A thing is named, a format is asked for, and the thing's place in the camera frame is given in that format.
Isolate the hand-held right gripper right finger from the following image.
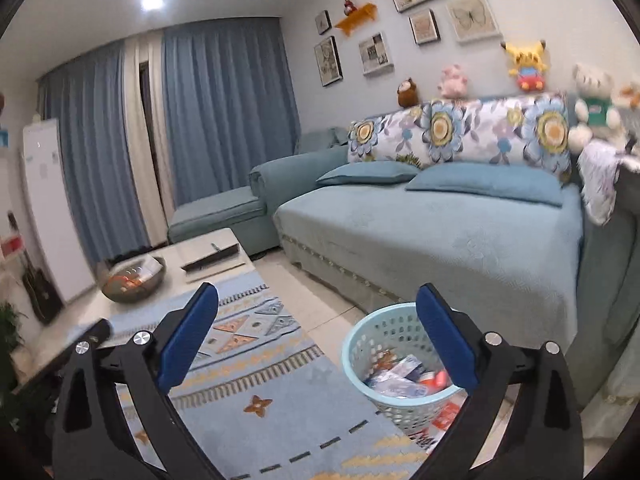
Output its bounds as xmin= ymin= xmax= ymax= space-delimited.
xmin=412 ymin=282 xmax=586 ymax=480

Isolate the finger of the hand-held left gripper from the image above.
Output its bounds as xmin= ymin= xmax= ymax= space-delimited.
xmin=65 ymin=319 xmax=114 ymax=357

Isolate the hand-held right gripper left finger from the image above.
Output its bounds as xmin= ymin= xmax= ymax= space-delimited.
xmin=52 ymin=282 xmax=221 ymax=480

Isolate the light blue plastic basket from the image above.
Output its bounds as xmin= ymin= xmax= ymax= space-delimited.
xmin=341 ymin=302 xmax=469 ymax=433

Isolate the red wrapper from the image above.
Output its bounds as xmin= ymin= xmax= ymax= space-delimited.
xmin=419 ymin=369 xmax=453 ymax=392

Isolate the grey bowl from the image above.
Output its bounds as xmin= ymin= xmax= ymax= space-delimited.
xmin=100 ymin=255 xmax=167 ymax=304

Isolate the white blue plastic wrapper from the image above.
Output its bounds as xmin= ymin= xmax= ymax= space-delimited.
xmin=365 ymin=354 xmax=431 ymax=400

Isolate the black guitar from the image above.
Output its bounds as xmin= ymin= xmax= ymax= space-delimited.
xmin=7 ymin=212 xmax=64 ymax=326

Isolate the black tray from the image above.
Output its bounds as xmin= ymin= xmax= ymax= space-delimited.
xmin=180 ymin=242 xmax=241 ymax=272

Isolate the red white leaflet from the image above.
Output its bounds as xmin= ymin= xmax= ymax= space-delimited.
xmin=407 ymin=400 xmax=464 ymax=448

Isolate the white coffee table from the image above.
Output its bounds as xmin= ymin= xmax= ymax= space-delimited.
xmin=10 ymin=227 xmax=259 ymax=396

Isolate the green potted plant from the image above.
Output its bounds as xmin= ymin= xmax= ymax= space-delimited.
xmin=0 ymin=300 xmax=28 ymax=361

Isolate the patterned blue rug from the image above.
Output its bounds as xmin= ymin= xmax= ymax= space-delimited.
xmin=70 ymin=270 xmax=441 ymax=480

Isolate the blue sofa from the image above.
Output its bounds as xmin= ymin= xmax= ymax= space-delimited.
xmin=167 ymin=92 xmax=640 ymax=406

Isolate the white standing air conditioner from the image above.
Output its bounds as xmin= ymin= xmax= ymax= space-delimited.
xmin=21 ymin=118 xmax=96 ymax=303

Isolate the blue pillow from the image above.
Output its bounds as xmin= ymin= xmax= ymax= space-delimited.
xmin=405 ymin=162 xmax=566 ymax=207
xmin=316 ymin=161 xmax=420 ymax=187

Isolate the blue curtain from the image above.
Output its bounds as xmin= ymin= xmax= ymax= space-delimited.
xmin=37 ymin=40 xmax=151 ymax=266
xmin=161 ymin=17 xmax=301 ymax=208

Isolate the beige curtain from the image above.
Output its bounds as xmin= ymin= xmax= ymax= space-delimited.
xmin=122 ymin=30 xmax=176 ymax=248

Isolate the floral bolster cushion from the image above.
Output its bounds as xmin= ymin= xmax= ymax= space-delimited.
xmin=346 ymin=92 xmax=573 ymax=181

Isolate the white lace cloth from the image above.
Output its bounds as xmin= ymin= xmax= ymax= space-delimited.
xmin=577 ymin=137 xmax=640 ymax=226

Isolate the brown plush toy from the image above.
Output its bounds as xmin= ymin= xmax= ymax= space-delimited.
xmin=396 ymin=78 xmax=420 ymax=109

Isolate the pink plush toy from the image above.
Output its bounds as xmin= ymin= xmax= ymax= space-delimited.
xmin=439 ymin=64 xmax=470 ymax=99

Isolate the white plush bear green shirt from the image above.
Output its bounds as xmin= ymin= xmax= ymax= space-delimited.
xmin=567 ymin=63 xmax=626 ymax=154

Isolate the yellow plush toy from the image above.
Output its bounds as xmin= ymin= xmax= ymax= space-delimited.
xmin=501 ymin=39 xmax=549 ymax=92

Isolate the white collage picture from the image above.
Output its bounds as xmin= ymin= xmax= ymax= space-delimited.
xmin=358 ymin=31 xmax=395 ymax=77

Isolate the tall dark framed picture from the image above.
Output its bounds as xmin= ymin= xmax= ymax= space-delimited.
xmin=314 ymin=36 xmax=343 ymax=87

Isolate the orange white plush toy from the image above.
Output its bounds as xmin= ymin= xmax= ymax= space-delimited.
xmin=617 ymin=80 xmax=640 ymax=111

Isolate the small brown framed picture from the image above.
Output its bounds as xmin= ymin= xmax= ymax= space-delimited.
xmin=409 ymin=8 xmax=441 ymax=46

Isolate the butterfly framed picture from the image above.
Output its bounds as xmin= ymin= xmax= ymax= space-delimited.
xmin=446 ymin=0 xmax=502 ymax=44

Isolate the orange wall shelf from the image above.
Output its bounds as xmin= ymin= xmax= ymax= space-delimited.
xmin=334 ymin=2 xmax=378 ymax=31

